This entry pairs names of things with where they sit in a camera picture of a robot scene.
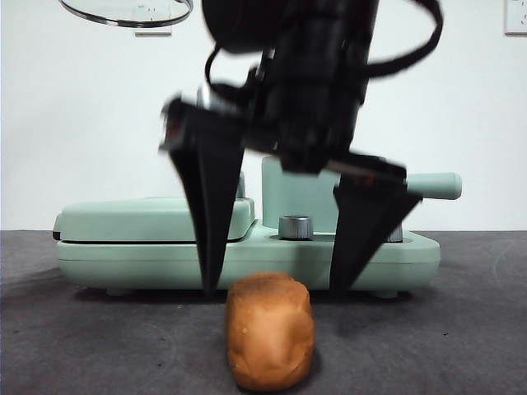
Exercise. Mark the mint green grill cover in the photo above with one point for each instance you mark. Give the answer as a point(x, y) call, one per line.
point(123, 218)

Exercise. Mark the white wall socket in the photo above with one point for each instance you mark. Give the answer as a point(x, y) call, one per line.
point(516, 16)
point(152, 32)

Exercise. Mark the glass lid with green knob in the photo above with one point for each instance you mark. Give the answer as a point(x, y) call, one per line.
point(123, 16)

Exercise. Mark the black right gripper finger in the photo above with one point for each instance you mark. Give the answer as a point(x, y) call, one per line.
point(210, 185)
point(362, 222)

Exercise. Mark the silver control knob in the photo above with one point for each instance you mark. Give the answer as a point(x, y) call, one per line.
point(294, 227)
point(396, 235)

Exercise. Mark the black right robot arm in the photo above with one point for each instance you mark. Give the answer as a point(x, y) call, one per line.
point(313, 82)

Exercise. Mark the mint green breakfast maker base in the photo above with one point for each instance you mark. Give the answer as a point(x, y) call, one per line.
point(123, 263)

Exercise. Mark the brown potato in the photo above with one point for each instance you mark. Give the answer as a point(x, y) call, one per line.
point(267, 329)

